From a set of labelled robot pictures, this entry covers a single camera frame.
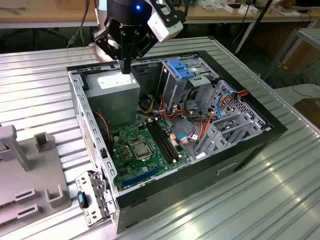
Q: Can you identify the grey hanging cable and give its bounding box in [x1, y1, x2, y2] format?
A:
[66, 0, 88, 48]

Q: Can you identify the yellow black wire bundle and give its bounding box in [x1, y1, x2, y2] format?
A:
[139, 94, 156, 114]

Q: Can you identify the black slanted pole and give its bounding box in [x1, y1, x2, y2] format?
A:
[234, 0, 275, 55]

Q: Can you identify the black open PC case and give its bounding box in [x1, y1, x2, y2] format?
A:
[66, 49, 288, 235]

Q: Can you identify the purple white wire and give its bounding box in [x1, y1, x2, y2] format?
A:
[187, 124, 201, 142]

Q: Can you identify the black RAM slot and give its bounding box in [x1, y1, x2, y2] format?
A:
[146, 121, 173, 163]
[155, 119, 183, 160]
[149, 121, 177, 162]
[152, 120, 180, 161]

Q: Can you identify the grey parts rack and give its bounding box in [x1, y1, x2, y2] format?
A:
[0, 124, 73, 237]

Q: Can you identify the black and blue bracket latch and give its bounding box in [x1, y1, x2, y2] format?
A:
[77, 191, 90, 210]

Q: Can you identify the grey metal frame table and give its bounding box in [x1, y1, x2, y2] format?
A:
[264, 27, 320, 87]

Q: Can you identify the brown cardboard box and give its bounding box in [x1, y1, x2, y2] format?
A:
[292, 98, 320, 123]

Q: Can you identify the silver expansion slot bracket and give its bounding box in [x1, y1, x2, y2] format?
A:
[74, 169, 118, 228]

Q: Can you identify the blue expansion slot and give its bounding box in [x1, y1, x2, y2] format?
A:
[121, 166, 161, 188]

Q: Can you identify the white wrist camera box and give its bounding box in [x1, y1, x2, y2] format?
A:
[147, 9, 184, 43]

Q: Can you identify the silver CPU socket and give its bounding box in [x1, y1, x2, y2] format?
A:
[127, 139, 153, 162]

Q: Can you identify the grey power supply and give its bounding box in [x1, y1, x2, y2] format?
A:
[83, 68, 141, 131]

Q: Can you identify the white cardboard box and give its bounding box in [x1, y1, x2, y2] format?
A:
[239, 3, 259, 15]

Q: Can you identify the black floor cable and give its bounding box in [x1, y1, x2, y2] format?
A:
[282, 72, 313, 87]

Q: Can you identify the short pale blue wire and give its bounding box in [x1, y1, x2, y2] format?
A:
[177, 134, 195, 145]

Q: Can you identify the silver optical drive cage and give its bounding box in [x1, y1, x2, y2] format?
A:
[158, 56, 220, 113]

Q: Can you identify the long wooden desk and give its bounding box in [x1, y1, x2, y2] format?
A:
[0, 0, 320, 30]

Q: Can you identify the orange red wire bundle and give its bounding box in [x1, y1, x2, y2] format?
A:
[159, 94, 186, 124]

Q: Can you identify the blue drive cage latch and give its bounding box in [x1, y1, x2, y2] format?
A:
[167, 59, 197, 80]

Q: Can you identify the black wire loop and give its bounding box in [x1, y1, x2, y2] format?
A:
[183, 86, 203, 123]

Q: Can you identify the green motherboard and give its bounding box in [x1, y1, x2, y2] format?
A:
[111, 117, 193, 192]

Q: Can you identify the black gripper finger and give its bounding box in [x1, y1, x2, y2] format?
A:
[125, 33, 160, 75]
[92, 27, 126, 75]

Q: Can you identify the blue disk data wire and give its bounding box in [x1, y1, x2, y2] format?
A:
[216, 90, 238, 119]

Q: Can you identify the red black twisted wire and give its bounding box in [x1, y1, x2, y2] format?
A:
[95, 109, 113, 148]

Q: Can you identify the silver disk bay cage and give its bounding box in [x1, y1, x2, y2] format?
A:
[193, 79, 273, 161]

